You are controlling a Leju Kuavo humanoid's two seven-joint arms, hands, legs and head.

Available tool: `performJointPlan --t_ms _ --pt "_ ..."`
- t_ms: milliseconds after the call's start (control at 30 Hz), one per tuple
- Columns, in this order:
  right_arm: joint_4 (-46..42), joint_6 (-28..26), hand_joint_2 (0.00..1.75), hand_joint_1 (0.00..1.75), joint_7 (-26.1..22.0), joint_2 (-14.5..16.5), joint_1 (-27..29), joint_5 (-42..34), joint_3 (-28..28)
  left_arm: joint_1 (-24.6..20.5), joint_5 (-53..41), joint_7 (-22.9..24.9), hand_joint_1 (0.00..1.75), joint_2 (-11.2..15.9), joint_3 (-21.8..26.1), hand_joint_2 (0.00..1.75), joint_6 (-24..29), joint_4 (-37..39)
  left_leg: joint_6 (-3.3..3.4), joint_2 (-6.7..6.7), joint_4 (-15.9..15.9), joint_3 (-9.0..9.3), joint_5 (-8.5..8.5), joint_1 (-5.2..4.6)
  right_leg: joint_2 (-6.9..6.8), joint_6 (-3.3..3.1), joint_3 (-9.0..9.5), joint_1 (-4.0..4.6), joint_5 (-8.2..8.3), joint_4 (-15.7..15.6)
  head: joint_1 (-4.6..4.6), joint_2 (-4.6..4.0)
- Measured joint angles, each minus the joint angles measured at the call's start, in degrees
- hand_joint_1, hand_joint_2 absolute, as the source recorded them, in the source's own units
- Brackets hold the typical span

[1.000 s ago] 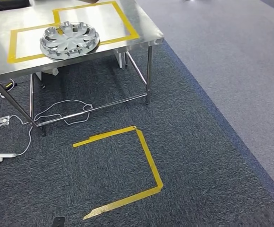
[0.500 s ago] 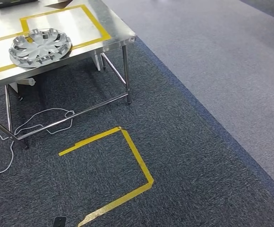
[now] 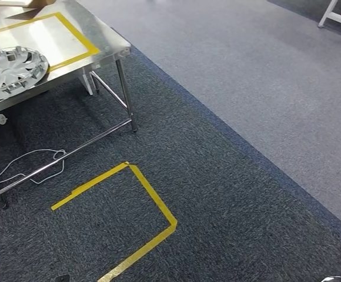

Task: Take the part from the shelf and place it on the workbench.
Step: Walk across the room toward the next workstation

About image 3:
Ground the grey plastic wheel cover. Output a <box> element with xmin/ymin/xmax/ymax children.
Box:
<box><xmin>0</xmin><ymin>46</ymin><xmax>49</xmax><ymax>103</ymax></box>

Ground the steel workbench table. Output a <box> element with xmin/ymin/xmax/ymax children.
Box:
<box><xmin>0</xmin><ymin>0</ymin><xmax>138</xmax><ymax>211</ymax></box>

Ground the brown cardboard box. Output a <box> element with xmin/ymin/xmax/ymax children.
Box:
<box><xmin>29</xmin><ymin>0</ymin><xmax>57</xmax><ymax>9</ymax></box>

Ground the white power cable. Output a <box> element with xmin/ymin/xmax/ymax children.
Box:
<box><xmin>0</xmin><ymin>148</ymin><xmax>67</xmax><ymax>240</ymax></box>

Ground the white furniture frame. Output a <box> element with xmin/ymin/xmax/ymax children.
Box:
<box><xmin>317</xmin><ymin>0</ymin><xmax>341</xmax><ymax>31</ymax></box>

